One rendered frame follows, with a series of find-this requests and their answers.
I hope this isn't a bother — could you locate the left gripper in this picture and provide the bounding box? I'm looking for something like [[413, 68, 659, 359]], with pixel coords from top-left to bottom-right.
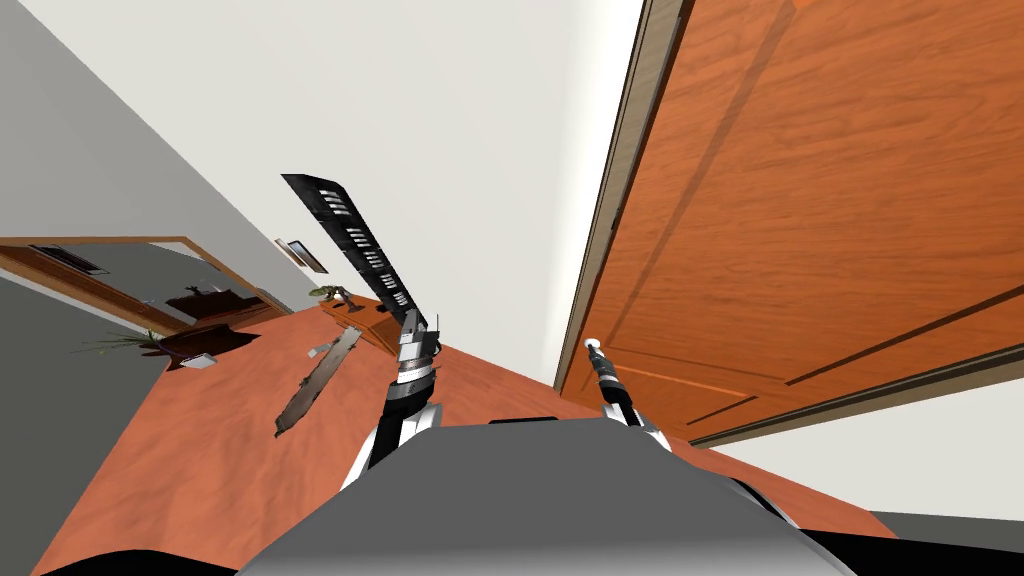
[[395, 307, 443, 369]]

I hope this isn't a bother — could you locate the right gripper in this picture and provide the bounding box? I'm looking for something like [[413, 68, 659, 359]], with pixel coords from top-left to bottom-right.
[[589, 348, 623, 388]]

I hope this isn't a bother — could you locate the brown wooden sideboard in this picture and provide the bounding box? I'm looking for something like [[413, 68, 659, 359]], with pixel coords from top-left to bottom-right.
[[318, 283, 403, 358]]

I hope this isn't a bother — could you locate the black slatted tall shelf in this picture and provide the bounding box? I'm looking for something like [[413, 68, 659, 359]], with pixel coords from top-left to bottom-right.
[[279, 172, 419, 321]]

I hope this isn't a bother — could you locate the grey long floor plank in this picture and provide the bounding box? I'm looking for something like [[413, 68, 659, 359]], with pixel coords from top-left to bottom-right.
[[273, 325, 364, 440]]

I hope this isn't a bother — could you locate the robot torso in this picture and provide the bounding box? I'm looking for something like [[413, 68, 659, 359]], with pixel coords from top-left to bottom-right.
[[236, 415, 859, 576]]

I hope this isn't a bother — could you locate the dark brown cabinet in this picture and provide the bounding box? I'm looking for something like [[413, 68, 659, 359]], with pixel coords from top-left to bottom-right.
[[163, 283, 270, 322]]

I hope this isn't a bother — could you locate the green plant in dark pot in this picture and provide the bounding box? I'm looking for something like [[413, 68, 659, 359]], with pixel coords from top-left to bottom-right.
[[78, 323, 262, 374]]

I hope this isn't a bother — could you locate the orange wooden door leaf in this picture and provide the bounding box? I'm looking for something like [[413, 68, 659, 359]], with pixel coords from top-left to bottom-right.
[[558, 0, 1024, 444]]

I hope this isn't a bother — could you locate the framed wall picture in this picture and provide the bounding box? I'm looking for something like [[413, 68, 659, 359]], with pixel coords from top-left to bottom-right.
[[273, 237, 330, 276]]

